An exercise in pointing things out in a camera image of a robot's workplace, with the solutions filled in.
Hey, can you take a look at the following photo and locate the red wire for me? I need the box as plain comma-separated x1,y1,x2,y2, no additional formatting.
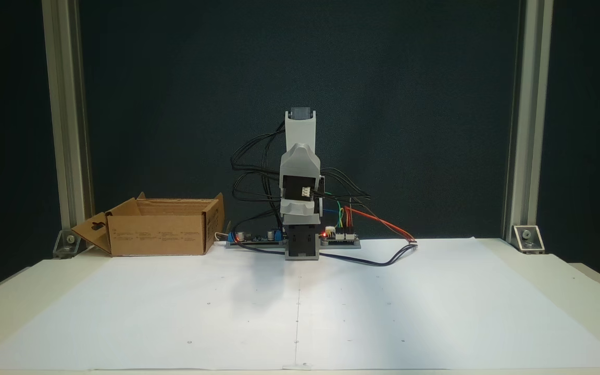
344,206,416,243

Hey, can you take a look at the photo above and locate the black motor cable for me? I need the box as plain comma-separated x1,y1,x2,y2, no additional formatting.
231,122,286,217
321,167,371,203

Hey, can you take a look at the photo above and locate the orange wire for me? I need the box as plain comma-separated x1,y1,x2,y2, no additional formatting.
346,207,418,244

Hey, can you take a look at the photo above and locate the brown cardboard box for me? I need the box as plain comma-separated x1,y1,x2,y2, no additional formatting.
71,192,226,257

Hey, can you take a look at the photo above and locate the metal corner bracket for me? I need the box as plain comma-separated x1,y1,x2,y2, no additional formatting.
512,225,545,255
53,229,81,259

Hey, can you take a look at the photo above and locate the aluminium frame post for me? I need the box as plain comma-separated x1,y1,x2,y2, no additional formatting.
41,0,95,245
502,0,555,243

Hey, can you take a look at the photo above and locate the motor driver circuit board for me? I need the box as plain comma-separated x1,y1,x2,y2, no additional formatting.
320,227,361,249

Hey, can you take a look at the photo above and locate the green jumper wire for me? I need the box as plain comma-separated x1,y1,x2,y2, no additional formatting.
326,194,344,231

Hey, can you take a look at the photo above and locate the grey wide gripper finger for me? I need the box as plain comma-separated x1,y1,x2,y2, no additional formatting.
279,144,322,177

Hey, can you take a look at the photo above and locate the black looping power cable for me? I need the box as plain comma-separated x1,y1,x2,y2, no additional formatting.
237,241,419,267

